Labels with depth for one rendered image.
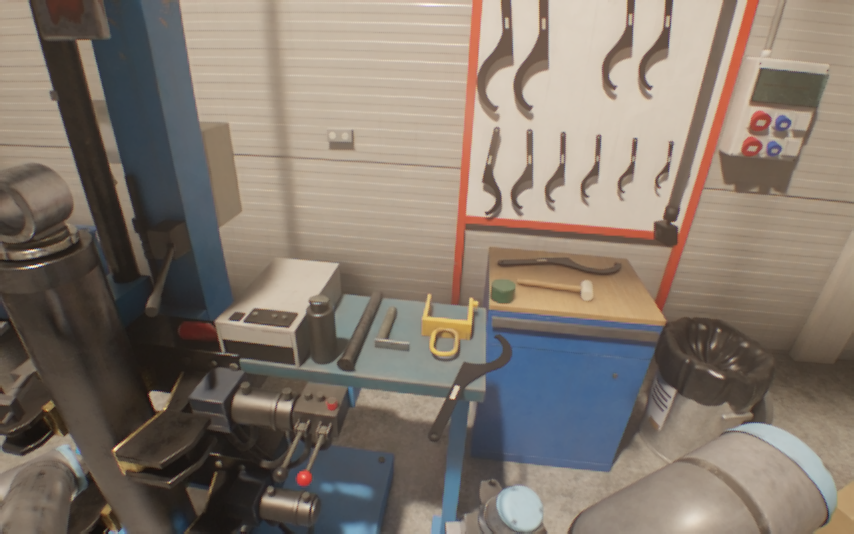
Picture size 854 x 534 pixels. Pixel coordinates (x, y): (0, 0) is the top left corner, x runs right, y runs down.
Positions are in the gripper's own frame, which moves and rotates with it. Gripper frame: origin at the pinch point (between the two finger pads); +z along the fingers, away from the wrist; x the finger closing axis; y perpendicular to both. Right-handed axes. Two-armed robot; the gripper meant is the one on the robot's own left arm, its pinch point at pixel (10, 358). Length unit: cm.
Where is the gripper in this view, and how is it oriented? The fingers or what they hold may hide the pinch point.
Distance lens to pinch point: 117.2
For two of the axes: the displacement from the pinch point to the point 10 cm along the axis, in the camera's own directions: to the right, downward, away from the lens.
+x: -0.4, 8.8, 4.7
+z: -2.5, -4.6, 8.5
